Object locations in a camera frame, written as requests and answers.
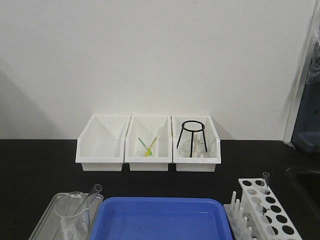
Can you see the clear glass flask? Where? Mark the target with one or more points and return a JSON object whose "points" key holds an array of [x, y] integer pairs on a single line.
{"points": [[195, 148]]}

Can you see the black lab sink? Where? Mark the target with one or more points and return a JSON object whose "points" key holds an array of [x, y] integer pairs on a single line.
{"points": [[307, 182]]}

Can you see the blue plastic tray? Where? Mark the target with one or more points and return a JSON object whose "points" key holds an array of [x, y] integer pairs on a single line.
{"points": [[161, 218]]}

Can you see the white test tube rack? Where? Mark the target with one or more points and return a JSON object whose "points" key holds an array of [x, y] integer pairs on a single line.
{"points": [[257, 216]]}

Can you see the white storage bin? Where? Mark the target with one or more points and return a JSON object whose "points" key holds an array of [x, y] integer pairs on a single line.
{"points": [[147, 127], [101, 145], [192, 164]]}

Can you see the green plastic stirrer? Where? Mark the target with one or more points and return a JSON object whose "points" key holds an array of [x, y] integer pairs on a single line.
{"points": [[146, 148]]}

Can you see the black wire tripod stand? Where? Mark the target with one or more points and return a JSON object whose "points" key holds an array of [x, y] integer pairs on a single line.
{"points": [[199, 129]]}

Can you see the grey pegboard drying rack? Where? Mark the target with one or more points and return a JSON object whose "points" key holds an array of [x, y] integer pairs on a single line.
{"points": [[306, 133]]}

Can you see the left white storage bin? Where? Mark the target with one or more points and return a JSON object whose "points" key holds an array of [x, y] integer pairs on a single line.
{"points": [[101, 145]]}

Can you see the clear glass beaker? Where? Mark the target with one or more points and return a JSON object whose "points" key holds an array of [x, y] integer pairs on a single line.
{"points": [[73, 212]]}

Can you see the small clear test tube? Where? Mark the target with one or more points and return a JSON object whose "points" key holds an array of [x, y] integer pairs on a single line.
{"points": [[265, 183]]}

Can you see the middle white storage bin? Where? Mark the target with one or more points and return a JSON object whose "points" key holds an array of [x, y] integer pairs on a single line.
{"points": [[147, 127]]}

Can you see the yellow plastic stirrer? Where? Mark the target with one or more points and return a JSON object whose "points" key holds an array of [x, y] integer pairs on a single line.
{"points": [[153, 142]]}

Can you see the right white storage bin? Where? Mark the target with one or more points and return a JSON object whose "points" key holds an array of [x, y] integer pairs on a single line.
{"points": [[192, 164]]}

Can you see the large clear test tube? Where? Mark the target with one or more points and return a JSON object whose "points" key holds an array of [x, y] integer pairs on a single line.
{"points": [[92, 195]]}

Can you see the plastic bag of pegs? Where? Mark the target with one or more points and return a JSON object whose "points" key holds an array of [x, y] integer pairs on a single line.
{"points": [[313, 76]]}

